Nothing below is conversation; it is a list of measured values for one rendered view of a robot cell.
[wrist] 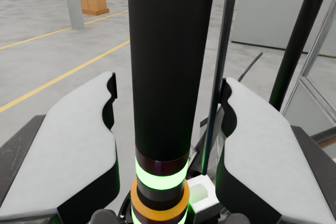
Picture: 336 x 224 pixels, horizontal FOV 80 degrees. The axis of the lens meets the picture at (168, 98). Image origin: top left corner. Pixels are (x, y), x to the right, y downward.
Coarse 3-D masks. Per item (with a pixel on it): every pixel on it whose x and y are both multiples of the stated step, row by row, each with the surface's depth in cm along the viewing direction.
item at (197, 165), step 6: (198, 150) 37; (198, 156) 37; (192, 162) 36; (198, 162) 39; (192, 168) 37; (198, 168) 40; (186, 174) 35; (192, 174) 38; (198, 174) 38; (216, 216) 30
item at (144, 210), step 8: (136, 184) 15; (184, 184) 15; (136, 192) 14; (184, 192) 14; (136, 200) 14; (184, 200) 14; (136, 208) 14; (144, 208) 13; (176, 208) 14; (144, 216) 13; (152, 216) 13; (160, 216) 13; (168, 216) 13
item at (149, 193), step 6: (138, 180) 13; (138, 186) 13; (144, 186) 12; (180, 186) 13; (144, 192) 13; (150, 192) 12; (156, 192) 12; (162, 192) 12; (168, 192) 12; (174, 192) 13; (150, 198) 13; (156, 198) 13; (162, 198) 13; (168, 198) 13
